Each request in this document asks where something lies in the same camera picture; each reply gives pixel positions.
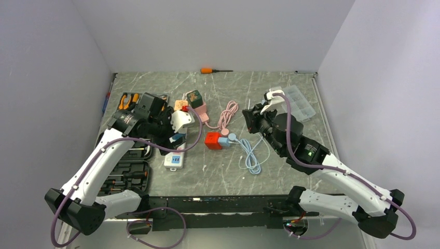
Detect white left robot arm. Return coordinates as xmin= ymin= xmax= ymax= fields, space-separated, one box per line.
xmin=45 ymin=93 xmax=195 ymax=236

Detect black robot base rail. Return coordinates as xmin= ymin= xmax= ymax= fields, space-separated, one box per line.
xmin=117 ymin=195 xmax=318 ymax=231

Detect orange handled screwdriver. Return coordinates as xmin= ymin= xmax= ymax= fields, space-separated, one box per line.
xmin=200 ymin=68 xmax=233 ymax=74

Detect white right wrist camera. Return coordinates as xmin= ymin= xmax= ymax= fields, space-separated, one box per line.
xmin=260 ymin=90 xmax=285 ymax=114

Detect clear plastic screw organizer box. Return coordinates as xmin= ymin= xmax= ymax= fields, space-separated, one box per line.
xmin=269 ymin=85 xmax=316 ymax=122

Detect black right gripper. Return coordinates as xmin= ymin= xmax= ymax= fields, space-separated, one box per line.
xmin=242 ymin=101 xmax=285 ymax=155

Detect white long power strip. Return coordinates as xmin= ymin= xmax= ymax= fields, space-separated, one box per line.
xmin=163 ymin=128 xmax=187 ymax=172

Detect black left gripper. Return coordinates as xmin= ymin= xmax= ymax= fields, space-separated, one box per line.
xmin=148 ymin=107 xmax=186 ymax=155

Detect light blue power cable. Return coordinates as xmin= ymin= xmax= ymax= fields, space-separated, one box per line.
xmin=227 ymin=133 xmax=263 ymax=175

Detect light blue cube adapter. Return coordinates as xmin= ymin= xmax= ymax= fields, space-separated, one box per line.
xmin=218 ymin=137 xmax=231 ymax=147

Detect pink power cable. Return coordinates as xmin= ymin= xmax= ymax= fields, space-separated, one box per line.
xmin=204 ymin=100 xmax=240 ymax=136

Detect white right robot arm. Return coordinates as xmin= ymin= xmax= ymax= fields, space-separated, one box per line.
xmin=242 ymin=104 xmax=404 ymax=239

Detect red cube socket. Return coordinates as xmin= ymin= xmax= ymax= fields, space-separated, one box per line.
xmin=204 ymin=132 xmax=222 ymax=150

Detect orange wooden cube adapter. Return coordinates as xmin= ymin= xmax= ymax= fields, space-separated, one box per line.
xmin=174 ymin=100 xmax=188 ymax=110

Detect orange handled pliers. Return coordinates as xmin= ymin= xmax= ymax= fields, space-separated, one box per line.
xmin=118 ymin=92 xmax=140 ymax=109

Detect pink power strip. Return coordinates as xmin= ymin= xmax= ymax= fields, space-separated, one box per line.
xmin=183 ymin=93 xmax=209 ymax=123

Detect dark green cube adapter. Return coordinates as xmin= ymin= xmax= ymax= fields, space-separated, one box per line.
xmin=186 ymin=90 xmax=203 ymax=109

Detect black open tool case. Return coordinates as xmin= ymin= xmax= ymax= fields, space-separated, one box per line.
xmin=98 ymin=142 xmax=153 ymax=196

